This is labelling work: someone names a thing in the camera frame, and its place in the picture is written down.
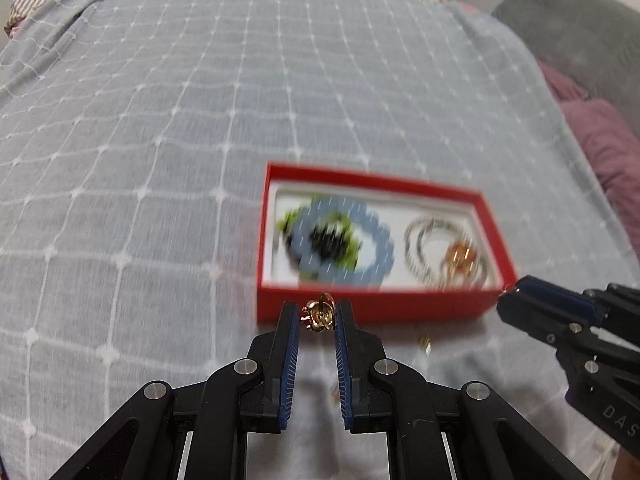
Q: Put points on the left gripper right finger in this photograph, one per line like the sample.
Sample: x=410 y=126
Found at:
x=433 y=431

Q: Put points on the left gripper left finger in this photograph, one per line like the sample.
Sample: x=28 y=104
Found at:
x=197 y=431

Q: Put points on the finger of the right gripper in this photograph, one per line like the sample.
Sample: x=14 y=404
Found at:
x=560 y=294
x=538 y=320

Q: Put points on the gold flower earring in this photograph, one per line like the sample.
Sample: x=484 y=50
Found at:
x=318 y=315

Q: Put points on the small gold earring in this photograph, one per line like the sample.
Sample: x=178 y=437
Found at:
x=425 y=345

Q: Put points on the red jewelry box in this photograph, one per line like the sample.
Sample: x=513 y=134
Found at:
x=399 y=250

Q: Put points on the mauve velvet blanket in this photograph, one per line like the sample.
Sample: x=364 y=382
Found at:
x=608 y=143

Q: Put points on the grey quilted pillow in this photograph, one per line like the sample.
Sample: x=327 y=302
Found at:
x=594 y=42

